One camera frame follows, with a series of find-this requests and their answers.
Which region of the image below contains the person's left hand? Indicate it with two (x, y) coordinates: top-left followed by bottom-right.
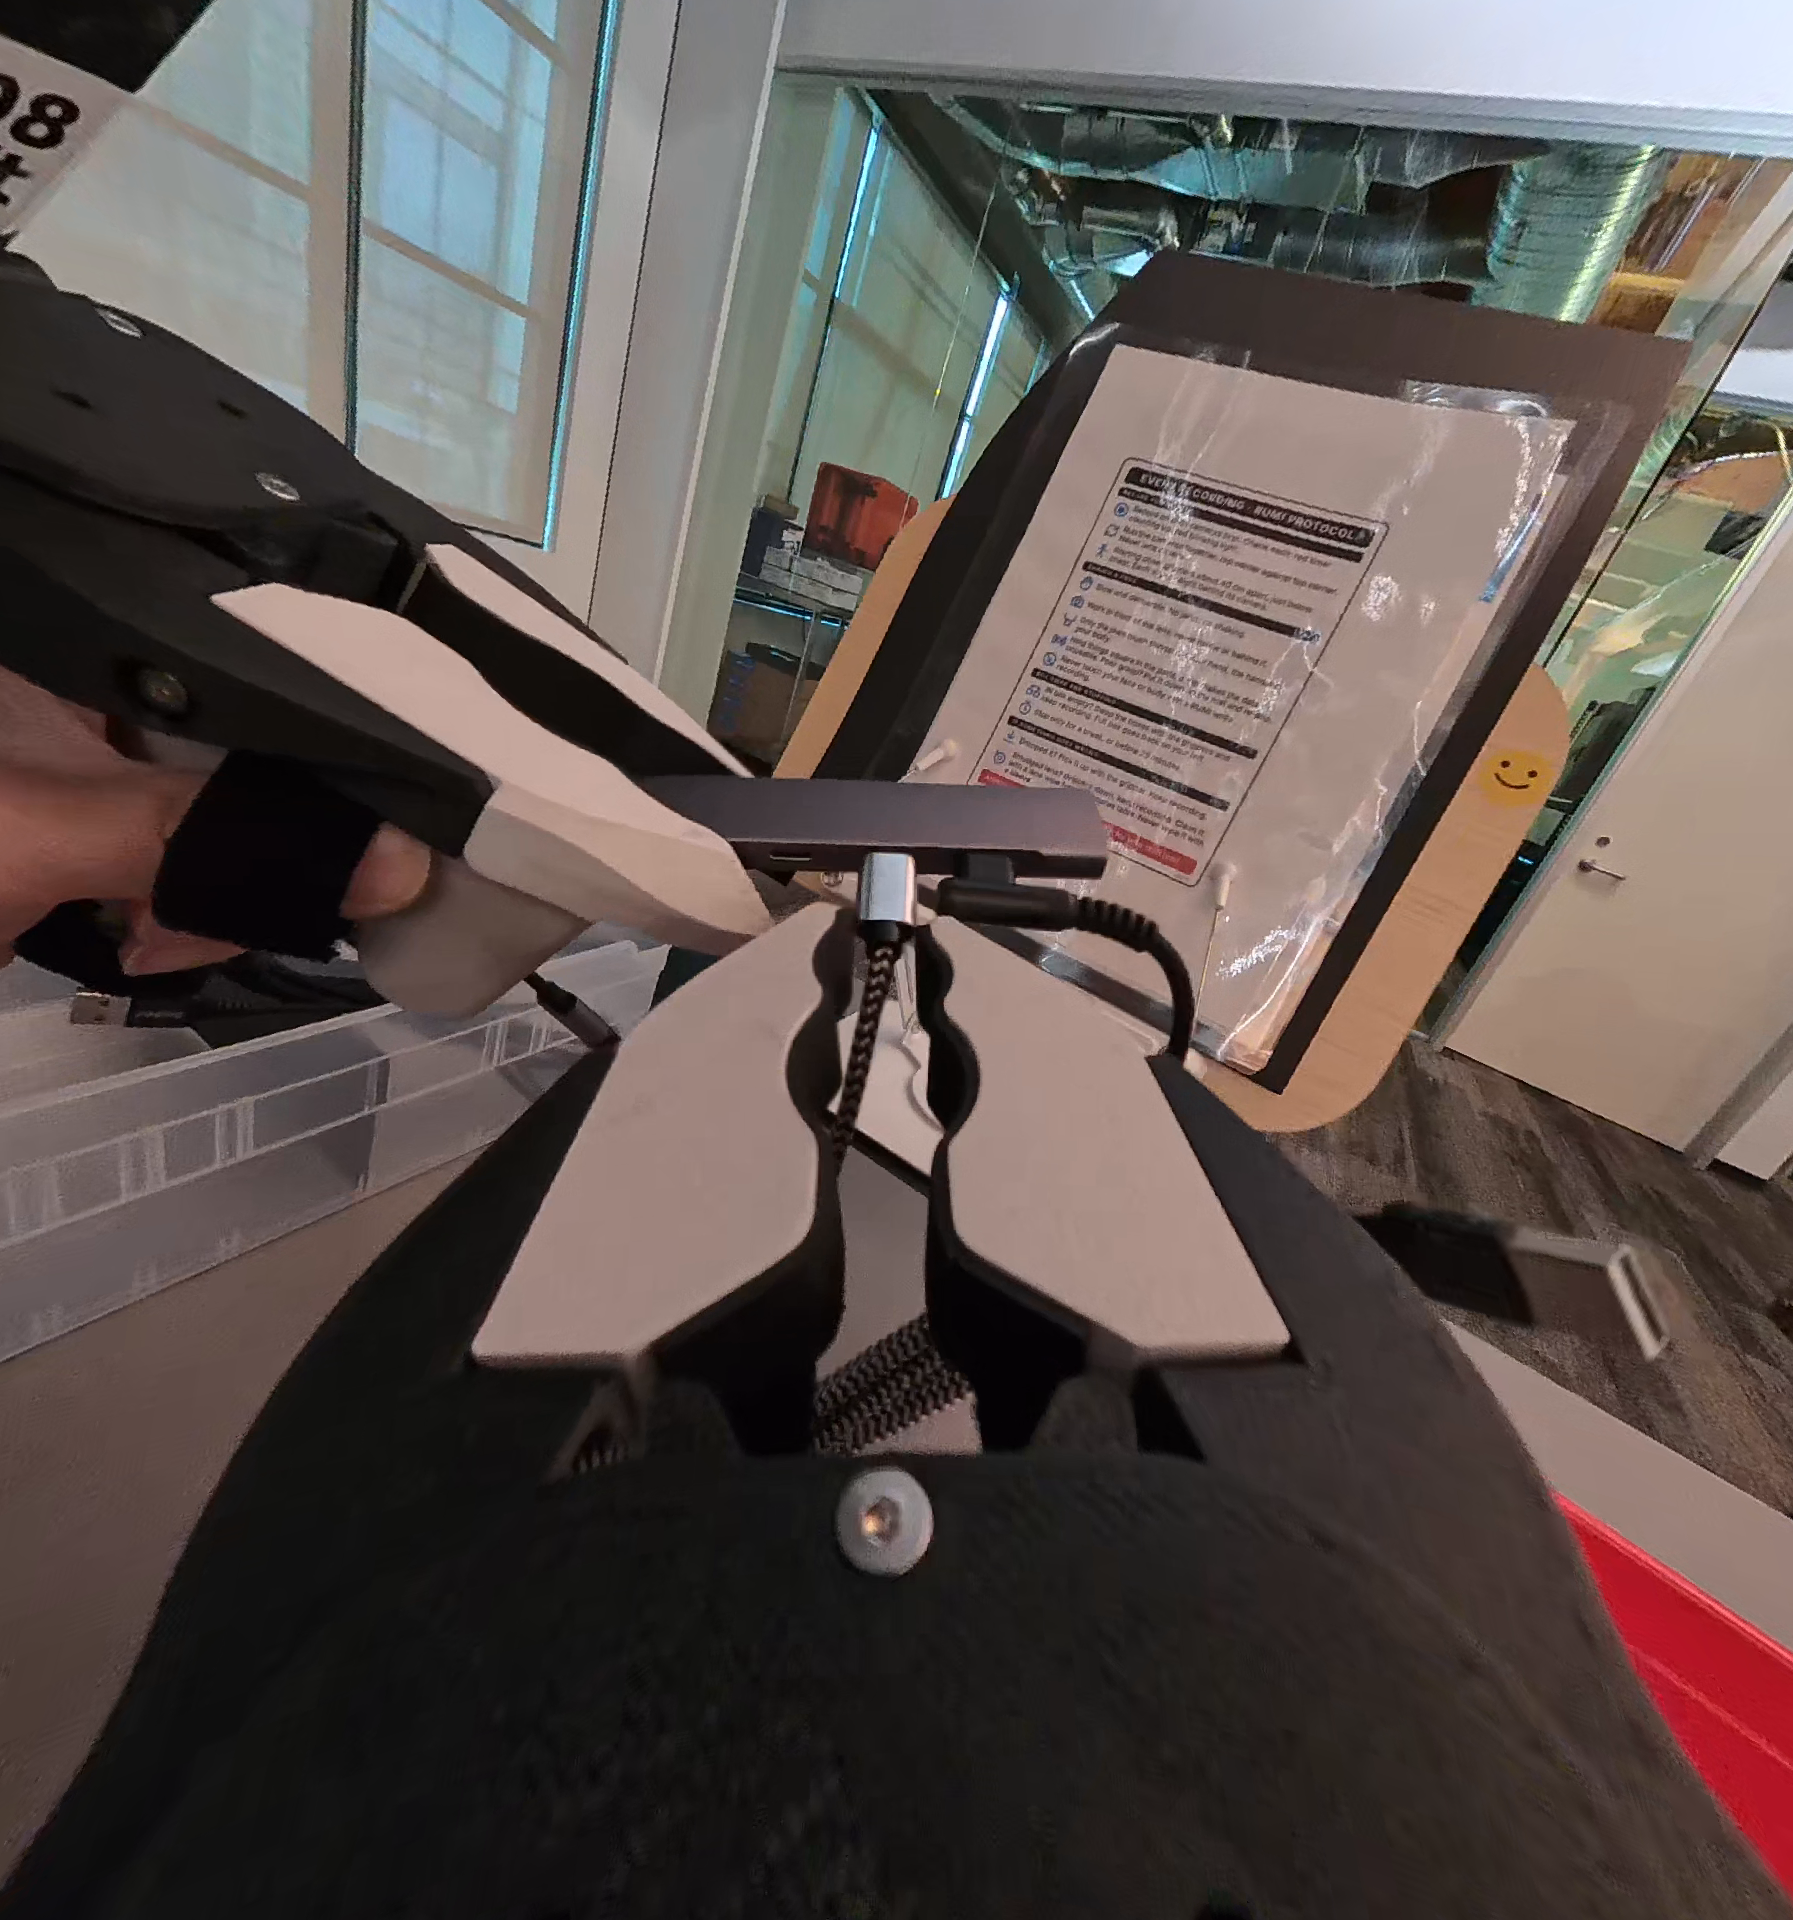
(0, 577), (433, 991)

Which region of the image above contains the black white braided cable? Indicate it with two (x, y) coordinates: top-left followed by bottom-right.
(808, 852), (977, 1455)

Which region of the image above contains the tangle of mixed cables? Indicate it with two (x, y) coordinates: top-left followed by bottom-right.
(68, 959), (388, 1042)

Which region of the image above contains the white door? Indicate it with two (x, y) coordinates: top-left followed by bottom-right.
(1443, 426), (1793, 1159)

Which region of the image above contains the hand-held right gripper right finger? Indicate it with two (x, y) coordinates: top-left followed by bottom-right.
(918, 931), (1307, 1455)

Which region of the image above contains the large window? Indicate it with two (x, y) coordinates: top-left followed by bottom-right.
(27, 0), (627, 552)

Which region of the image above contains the wooden stand board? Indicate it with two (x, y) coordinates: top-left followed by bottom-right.
(776, 494), (1570, 1136)

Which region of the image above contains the printed instruction sheet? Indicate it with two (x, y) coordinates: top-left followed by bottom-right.
(918, 344), (1583, 1059)

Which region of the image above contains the clear acrylic organizer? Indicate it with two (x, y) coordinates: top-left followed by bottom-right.
(0, 899), (675, 1394)

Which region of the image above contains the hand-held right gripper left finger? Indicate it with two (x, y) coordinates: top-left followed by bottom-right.
(471, 899), (848, 1455)

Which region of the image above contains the black usb cable bundle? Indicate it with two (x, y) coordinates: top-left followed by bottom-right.
(936, 876), (1689, 1362)

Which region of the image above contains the grey usb hub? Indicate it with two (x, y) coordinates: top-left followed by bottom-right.
(642, 775), (1111, 887)

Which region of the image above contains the red plastic bin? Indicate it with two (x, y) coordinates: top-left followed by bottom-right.
(1562, 1501), (1793, 1920)

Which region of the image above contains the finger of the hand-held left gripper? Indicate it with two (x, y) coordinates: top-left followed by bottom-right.
(393, 541), (754, 781)
(213, 582), (774, 1018)

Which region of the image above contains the orange storage box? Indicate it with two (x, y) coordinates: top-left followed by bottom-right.
(811, 462), (920, 552)

